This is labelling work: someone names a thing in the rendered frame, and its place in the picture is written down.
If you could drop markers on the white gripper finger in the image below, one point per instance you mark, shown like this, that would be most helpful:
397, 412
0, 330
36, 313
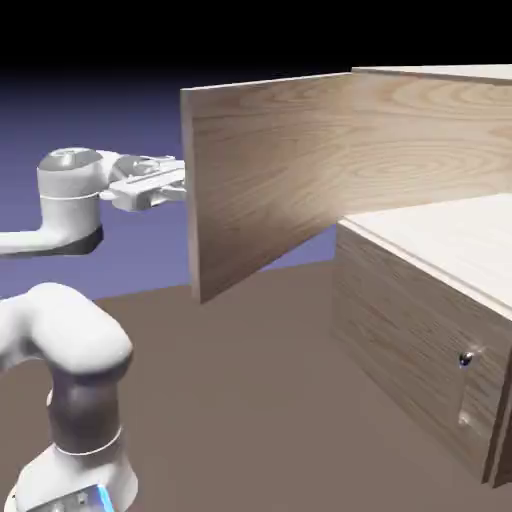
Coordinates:
172, 193

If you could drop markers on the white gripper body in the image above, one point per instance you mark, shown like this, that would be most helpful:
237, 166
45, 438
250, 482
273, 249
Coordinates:
138, 190

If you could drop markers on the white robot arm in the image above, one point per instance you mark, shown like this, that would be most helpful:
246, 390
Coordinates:
68, 200

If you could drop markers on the wide light wood cabinet door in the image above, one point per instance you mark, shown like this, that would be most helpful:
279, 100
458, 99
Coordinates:
264, 176

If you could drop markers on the light wood cabinet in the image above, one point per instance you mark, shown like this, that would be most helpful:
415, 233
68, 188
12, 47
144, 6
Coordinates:
440, 248

